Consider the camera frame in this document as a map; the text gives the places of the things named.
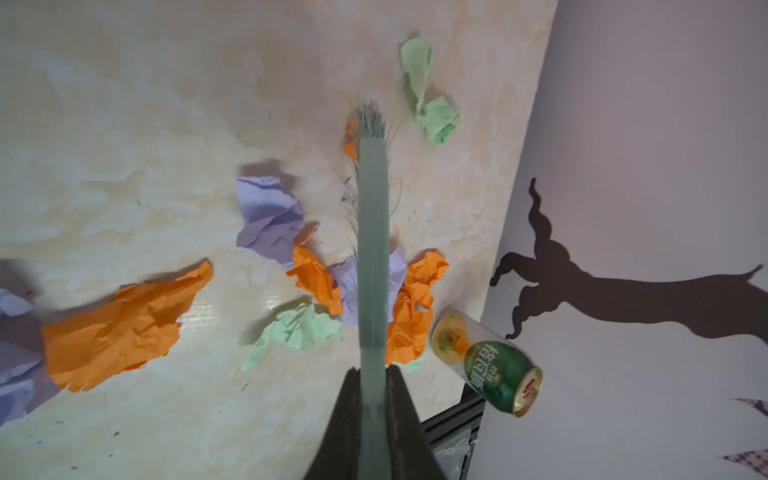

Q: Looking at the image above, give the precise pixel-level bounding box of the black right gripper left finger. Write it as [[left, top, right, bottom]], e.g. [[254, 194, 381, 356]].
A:
[[304, 368, 362, 480]]

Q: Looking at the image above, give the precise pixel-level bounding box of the purple paper near can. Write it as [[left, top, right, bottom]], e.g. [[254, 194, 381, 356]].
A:
[[236, 176, 306, 270]]

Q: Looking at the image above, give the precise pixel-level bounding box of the purple crumpled paper centre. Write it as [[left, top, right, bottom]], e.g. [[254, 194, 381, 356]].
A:
[[1, 289, 60, 426]]

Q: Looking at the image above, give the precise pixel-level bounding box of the small orange paper scrap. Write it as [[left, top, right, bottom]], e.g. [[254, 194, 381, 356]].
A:
[[343, 118, 359, 163]]

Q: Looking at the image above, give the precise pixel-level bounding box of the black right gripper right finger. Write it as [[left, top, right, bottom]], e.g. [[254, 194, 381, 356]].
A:
[[385, 365, 446, 480]]

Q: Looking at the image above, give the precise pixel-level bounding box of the green crumpled paper far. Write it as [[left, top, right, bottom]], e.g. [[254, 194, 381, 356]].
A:
[[400, 37, 460, 146]]

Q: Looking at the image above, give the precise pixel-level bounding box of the mint green hand broom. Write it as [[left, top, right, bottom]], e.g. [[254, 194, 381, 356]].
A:
[[343, 100, 400, 479]]

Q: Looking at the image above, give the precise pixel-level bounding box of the orange paper strip front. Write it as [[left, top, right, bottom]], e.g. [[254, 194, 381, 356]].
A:
[[286, 222, 343, 316]]

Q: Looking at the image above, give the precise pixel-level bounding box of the flat orange crumpled paper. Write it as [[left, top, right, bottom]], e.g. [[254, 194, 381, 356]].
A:
[[42, 261, 214, 392]]

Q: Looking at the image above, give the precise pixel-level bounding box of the orange paper near can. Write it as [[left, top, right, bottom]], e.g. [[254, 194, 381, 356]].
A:
[[385, 250, 450, 365]]

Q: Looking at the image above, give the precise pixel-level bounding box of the green paper front cluster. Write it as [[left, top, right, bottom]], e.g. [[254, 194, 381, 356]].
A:
[[240, 303, 343, 372]]

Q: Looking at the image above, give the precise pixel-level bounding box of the purple paper front cluster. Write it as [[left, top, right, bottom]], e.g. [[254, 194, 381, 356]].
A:
[[329, 248, 408, 325]]

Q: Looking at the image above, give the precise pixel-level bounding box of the green beverage can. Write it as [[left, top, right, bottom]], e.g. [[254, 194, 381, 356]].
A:
[[429, 311, 543, 418]]

